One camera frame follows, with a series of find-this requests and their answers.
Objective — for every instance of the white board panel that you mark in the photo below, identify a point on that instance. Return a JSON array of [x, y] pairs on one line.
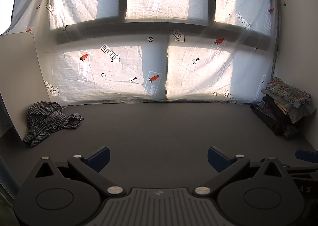
[[17, 79]]

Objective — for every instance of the red folded garment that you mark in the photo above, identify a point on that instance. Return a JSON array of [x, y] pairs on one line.
[[268, 105]]

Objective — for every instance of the dark denim folded pants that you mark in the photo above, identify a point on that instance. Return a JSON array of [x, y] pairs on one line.
[[262, 111]]

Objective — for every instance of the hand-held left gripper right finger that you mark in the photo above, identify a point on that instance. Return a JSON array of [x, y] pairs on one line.
[[218, 157]]

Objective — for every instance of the floral grey folded garment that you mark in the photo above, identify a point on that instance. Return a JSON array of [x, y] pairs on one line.
[[293, 96]]

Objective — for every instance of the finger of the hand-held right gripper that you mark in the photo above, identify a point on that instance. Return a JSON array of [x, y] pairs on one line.
[[308, 156]]

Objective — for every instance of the blue plaid shirt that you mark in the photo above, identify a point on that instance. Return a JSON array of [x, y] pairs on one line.
[[44, 121]]

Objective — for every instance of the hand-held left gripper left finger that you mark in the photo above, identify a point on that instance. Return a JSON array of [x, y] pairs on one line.
[[99, 157]]

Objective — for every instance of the white carrot print curtain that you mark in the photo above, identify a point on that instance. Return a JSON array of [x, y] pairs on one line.
[[111, 67]]

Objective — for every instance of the yellow folded garment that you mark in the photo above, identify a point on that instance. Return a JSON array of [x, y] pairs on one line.
[[283, 109]]

